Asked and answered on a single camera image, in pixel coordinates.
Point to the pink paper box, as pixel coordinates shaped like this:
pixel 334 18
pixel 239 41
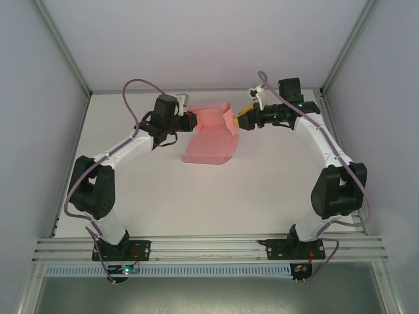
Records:
pixel 212 144

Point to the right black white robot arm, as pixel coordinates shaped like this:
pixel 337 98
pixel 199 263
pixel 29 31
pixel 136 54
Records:
pixel 330 193

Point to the right small circuit board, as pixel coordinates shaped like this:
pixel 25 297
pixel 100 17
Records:
pixel 301 269

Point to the small circuit board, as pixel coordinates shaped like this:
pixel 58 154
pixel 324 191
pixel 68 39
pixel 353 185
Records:
pixel 301 269
pixel 126 270

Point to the left small circuit board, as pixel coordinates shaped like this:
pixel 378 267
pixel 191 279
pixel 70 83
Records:
pixel 126 270

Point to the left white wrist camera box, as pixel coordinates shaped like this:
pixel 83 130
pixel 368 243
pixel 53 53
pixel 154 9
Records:
pixel 182 103

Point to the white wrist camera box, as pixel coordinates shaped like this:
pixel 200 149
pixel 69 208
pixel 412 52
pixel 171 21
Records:
pixel 257 93
pixel 182 103

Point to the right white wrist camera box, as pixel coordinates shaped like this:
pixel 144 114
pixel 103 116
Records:
pixel 257 93

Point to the right aluminium side rail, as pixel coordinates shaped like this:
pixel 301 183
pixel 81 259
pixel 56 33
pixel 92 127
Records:
pixel 334 131

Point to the right aluminium frame post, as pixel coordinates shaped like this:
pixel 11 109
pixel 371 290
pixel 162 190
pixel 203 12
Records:
pixel 347 49

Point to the aluminium frame post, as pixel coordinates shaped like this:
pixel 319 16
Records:
pixel 62 49
pixel 347 49

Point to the left aluminium frame post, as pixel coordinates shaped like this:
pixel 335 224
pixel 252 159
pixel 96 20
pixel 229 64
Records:
pixel 62 49

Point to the aluminium mounting rail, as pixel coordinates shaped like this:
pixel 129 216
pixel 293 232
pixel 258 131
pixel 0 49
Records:
pixel 209 250

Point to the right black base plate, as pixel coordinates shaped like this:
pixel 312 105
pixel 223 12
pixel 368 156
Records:
pixel 278 250

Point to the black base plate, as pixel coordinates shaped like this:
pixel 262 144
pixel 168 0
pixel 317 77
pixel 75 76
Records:
pixel 278 250
pixel 140 250

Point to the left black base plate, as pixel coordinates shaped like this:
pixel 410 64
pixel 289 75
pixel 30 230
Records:
pixel 140 250

